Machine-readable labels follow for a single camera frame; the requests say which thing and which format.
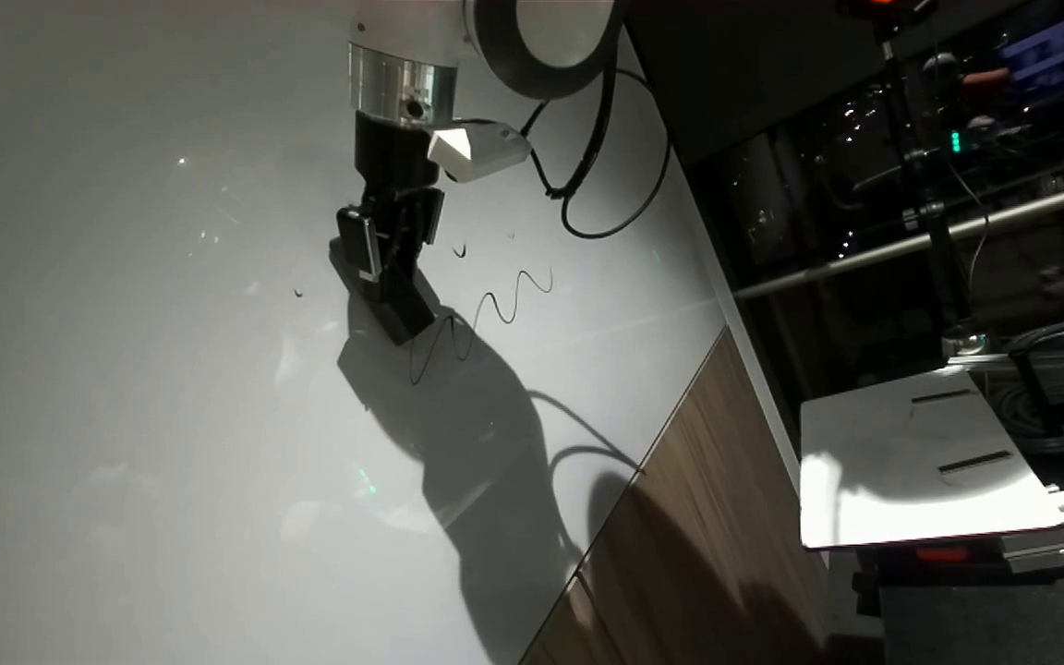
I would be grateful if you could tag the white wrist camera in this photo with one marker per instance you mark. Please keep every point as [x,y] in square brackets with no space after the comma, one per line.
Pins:
[477,149]

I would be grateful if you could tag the small white slotted platform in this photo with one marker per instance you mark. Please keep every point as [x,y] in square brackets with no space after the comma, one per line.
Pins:
[914,467]

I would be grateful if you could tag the large white whiteboard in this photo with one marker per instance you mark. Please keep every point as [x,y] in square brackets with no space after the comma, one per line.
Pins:
[127,431]

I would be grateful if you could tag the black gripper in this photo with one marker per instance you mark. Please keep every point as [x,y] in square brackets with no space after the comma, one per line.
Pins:
[393,160]

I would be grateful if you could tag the silver metal rail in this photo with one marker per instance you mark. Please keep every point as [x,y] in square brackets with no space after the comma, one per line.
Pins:
[924,238]

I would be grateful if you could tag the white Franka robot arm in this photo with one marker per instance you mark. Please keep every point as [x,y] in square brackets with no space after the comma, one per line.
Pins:
[533,40]

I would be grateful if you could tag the black felt whiteboard eraser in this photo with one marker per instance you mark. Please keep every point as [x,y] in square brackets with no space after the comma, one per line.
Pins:
[393,301]

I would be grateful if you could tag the blue lit monitor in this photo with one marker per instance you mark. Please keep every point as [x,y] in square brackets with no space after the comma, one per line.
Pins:
[1054,58]

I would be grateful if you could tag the black tripod pole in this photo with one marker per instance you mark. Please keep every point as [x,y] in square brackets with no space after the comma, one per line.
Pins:
[942,244]

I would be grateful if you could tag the red part under platform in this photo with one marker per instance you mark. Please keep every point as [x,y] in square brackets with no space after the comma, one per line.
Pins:
[940,553]

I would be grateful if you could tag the small green indicator light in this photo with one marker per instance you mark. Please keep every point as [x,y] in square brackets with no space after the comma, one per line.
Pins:
[957,139]

